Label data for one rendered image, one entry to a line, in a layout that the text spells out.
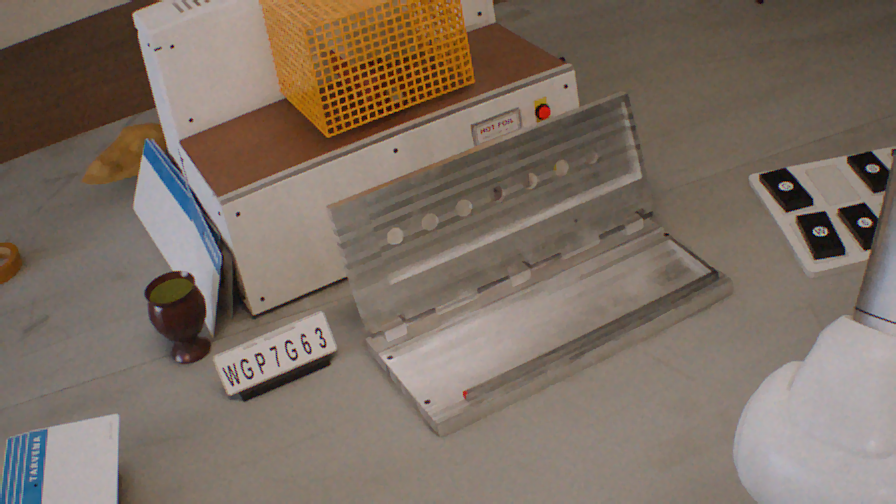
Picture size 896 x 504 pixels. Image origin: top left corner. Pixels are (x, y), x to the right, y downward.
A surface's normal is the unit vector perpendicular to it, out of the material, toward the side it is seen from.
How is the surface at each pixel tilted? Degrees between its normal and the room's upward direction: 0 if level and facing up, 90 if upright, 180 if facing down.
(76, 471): 0
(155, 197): 63
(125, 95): 0
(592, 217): 76
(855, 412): 50
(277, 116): 0
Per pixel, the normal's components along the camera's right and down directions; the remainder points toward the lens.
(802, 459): -0.67, -0.16
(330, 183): 0.46, 0.44
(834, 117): -0.15, -0.82
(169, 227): -0.84, -0.03
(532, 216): 0.40, 0.23
